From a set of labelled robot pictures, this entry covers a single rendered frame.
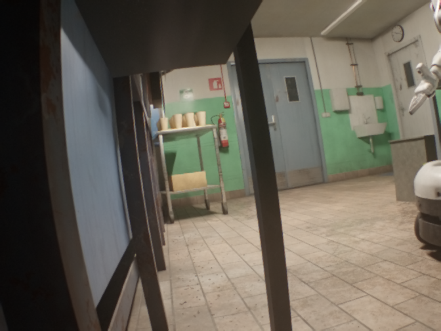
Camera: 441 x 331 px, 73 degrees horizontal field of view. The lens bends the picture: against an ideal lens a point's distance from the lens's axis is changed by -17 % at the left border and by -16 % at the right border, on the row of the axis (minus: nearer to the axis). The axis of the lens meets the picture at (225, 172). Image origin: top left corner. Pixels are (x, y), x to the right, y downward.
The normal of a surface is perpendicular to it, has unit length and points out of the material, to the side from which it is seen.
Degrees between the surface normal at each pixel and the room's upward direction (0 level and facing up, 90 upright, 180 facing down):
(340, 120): 90
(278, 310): 90
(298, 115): 90
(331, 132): 90
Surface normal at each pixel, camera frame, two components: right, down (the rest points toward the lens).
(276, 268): 0.17, -0.01
